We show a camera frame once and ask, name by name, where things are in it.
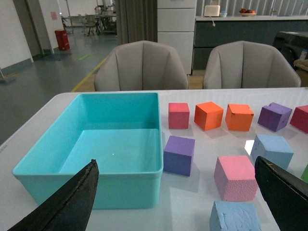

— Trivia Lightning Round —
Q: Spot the teal plastic bin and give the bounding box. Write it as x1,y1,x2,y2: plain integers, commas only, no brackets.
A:
13,92,163,209

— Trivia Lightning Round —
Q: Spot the small teal bowl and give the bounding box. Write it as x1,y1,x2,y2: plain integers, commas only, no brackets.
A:
219,11,227,17

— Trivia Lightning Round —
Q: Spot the right notched purple foam block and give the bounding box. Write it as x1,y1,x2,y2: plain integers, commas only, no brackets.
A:
257,103,292,132

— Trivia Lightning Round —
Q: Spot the right beige chair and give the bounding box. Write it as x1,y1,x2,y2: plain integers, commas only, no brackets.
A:
203,41,301,89

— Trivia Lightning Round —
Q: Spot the left beige chair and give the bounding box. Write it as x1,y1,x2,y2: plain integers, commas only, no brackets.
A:
94,40,189,91

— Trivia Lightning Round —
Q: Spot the orange foam block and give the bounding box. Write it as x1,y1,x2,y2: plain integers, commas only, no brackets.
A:
225,103,254,131
194,102,224,131

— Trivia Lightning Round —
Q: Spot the fruit bowl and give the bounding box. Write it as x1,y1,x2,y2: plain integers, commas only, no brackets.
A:
239,8,256,17

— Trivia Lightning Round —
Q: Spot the red fire extinguisher box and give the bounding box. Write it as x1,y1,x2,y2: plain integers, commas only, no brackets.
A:
55,29,70,51

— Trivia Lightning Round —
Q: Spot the left crimson foam block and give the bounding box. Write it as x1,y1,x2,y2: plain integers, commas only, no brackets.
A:
168,103,190,129

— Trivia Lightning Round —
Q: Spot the grey curtain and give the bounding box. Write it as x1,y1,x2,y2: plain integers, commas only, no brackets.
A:
115,0,157,45

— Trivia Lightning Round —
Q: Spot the dark grey counter cabinet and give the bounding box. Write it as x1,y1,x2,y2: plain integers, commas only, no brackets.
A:
192,16,308,70

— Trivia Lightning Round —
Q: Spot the left orange foam block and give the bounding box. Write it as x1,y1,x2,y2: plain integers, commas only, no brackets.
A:
194,102,224,131

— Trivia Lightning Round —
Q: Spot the white drawer cabinet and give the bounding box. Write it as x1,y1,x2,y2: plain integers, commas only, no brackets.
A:
157,0,197,74

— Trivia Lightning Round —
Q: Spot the right orange foam block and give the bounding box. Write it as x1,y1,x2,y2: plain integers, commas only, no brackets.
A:
225,103,254,131

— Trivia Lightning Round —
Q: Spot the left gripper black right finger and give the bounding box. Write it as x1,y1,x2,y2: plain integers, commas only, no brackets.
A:
255,156,308,231

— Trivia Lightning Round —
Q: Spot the white toaster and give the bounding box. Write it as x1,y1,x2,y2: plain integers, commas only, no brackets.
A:
204,5,220,17

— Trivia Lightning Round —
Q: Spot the beige chair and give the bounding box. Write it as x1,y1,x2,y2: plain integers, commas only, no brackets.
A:
203,41,301,89
94,40,189,91

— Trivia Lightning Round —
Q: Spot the green foam block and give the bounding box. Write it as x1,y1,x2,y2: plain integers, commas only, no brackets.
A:
301,165,308,183

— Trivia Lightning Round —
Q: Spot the pink foam block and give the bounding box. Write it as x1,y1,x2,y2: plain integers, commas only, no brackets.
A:
214,155,258,202

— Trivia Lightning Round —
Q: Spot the left purple foam block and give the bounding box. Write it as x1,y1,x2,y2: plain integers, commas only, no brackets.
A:
163,136,195,177

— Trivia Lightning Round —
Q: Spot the light blue foam block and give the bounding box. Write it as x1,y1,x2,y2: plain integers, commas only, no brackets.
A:
250,134,294,170
209,201,262,231

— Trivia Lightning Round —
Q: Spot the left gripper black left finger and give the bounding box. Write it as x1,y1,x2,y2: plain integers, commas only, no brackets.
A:
9,159,99,231

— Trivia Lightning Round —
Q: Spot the right dark red foam block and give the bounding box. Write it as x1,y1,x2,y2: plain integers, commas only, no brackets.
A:
290,105,308,133

